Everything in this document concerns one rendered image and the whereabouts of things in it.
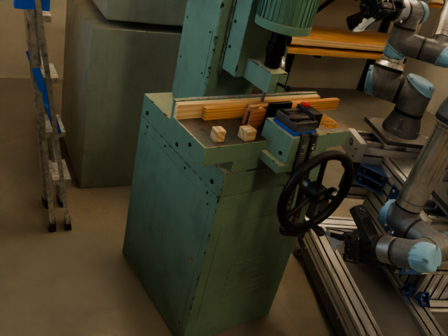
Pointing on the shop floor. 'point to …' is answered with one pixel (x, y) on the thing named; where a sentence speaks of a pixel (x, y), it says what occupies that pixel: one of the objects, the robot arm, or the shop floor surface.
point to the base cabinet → (201, 243)
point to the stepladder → (61, 170)
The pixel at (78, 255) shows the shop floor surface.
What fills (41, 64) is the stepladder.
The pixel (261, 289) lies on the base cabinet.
